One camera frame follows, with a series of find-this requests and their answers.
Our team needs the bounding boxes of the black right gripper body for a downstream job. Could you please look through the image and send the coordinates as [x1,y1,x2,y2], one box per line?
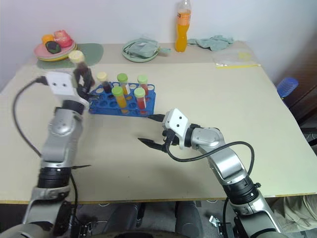
[161,127,181,148]

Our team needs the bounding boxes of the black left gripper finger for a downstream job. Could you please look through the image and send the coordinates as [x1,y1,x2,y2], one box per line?
[84,70,93,91]
[73,69,84,88]

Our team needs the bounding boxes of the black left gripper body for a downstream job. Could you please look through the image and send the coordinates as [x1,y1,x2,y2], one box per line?
[75,84,91,106]

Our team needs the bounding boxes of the yellow-capped dark liquid test tube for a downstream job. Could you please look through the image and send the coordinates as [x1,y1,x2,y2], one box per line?
[97,71,112,94]
[68,50,96,86]

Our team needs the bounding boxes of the blue test tube rack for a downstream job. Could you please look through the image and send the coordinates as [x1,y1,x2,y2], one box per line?
[88,81,156,118]

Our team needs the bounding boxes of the green-capped red liquid test tube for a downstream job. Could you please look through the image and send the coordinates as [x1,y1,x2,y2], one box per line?
[137,75,151,97]
[134,88,148,111]

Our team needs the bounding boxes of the green-capped orange liquid test tube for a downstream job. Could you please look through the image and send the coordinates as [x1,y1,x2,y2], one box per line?
[117,73,131,96]
[111,86,128,111]

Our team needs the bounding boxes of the green placemat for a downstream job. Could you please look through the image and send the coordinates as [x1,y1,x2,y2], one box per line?
[37,43,105,70]

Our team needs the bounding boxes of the yellow-green plate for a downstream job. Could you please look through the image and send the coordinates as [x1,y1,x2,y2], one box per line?
[36,44,78,62]

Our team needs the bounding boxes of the black and green toy food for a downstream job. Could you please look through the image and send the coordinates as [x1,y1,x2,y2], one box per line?
[45,41,61,54]

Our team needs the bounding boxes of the pink toy food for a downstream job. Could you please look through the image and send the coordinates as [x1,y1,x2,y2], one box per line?
[53,29,73,48]

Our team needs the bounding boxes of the pink plate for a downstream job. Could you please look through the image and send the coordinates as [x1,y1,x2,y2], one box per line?
[34,41,76,60]

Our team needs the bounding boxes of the pale green round plate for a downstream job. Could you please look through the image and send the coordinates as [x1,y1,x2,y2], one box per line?
[121,39,159,63]

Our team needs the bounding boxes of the orange toy food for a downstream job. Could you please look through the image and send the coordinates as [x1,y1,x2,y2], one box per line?
[41,34,55,45]

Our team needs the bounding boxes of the pale green fabric pouch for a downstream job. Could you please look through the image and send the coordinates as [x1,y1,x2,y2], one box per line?
[126,38,172,59]

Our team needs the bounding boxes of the dark rounded shape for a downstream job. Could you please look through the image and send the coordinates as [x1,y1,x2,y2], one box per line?
[175,201,202,238]

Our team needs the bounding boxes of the orange soda plastic bottle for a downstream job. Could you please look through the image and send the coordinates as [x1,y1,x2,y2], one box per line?
[175,0,193,53]

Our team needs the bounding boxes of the teal crumpled cloth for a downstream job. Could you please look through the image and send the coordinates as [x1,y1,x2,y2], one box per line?
[187,35,235,52]

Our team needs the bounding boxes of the clear plastic zip bag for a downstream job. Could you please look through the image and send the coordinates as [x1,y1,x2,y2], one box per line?
[213,49,262,68]

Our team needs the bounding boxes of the blue ribbed plastic object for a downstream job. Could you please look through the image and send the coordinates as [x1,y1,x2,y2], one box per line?
[276,77,299,100]

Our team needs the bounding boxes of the beige crumpled fabric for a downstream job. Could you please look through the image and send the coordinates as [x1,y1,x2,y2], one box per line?
[269,195,317,234]

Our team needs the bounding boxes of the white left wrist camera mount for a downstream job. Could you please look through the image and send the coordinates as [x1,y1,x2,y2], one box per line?
[46,71,80,97]

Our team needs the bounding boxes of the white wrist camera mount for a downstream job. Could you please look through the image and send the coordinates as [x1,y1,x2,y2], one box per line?
[46,71,80,97]
[162,108,191,150]

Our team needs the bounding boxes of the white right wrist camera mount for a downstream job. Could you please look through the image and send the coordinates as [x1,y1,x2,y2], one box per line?
[162,108,191,150]

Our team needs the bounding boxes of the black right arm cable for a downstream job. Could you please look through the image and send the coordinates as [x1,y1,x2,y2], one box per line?
[165,140,256,234]

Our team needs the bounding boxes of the small metal bracket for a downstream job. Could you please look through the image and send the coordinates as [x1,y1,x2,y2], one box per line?
[208,215,224,229]

